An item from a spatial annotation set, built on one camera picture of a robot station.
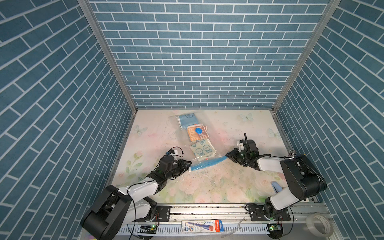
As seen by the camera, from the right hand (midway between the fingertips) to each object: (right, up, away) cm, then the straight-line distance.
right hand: (226, 154), depth 93 cm
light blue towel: (-26, +22, +19) cm, 39 cm away
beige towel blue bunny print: (-15, +3, +2) cm, 15 cm away
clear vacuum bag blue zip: (-4, 0, +1) cm, 4 cm away
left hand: (-20, -4, -9) cm, 22 cm away
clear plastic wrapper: (-1, -31, -23) cm, 39 cm away
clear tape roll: (+43, -28, -24) cm, 57 cm away
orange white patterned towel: (-21, +11, +8) cm, 25 cm away
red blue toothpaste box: (-16, -29, -23) cm, 40 cm away
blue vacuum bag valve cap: (-18, +15, +10) cm, 25 cm away
